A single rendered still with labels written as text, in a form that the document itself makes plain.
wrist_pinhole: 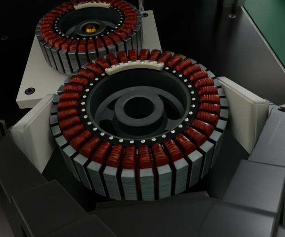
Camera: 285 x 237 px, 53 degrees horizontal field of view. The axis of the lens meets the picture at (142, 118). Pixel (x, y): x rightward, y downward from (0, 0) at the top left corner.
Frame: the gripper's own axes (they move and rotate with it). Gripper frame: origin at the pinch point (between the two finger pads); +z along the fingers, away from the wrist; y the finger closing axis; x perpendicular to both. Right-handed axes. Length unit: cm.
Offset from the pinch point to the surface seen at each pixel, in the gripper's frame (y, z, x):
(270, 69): 14.4, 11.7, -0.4
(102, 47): -2.7, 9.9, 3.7
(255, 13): 18.7, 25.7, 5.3
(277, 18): 21.2, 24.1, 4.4
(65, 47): -6.2, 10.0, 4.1
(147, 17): 2.5, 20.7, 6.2
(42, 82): -9.4, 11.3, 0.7
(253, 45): 14.2, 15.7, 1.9
